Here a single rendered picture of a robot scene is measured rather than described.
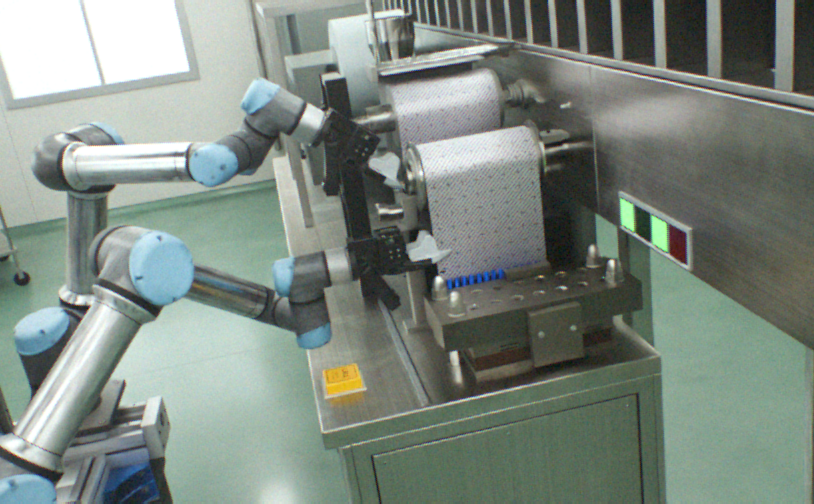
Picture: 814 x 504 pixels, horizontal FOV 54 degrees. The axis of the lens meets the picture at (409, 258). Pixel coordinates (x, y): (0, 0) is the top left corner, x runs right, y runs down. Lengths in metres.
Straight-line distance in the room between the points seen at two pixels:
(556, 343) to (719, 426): 1.58
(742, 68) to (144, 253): 0.93
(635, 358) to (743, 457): 1.37
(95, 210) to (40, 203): 5.63
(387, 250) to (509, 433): 0.43
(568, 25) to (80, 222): 1.13
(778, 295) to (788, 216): 0.11
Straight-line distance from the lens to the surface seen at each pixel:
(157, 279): 1.36
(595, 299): 1.58
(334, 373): 1.62
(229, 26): 7.10
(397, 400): 1.53
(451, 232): 1.65
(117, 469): 2.01
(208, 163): 1.50
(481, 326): 1.52
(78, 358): 1.38
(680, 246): 1.34
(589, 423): 1.62
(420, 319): 1.79
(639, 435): 1.69
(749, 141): 1.14
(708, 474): 2.84
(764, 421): 3.12
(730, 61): 1.20
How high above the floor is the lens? 1.66
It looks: 20 degrees down
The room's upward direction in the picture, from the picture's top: 9 degrees counter-clockwise
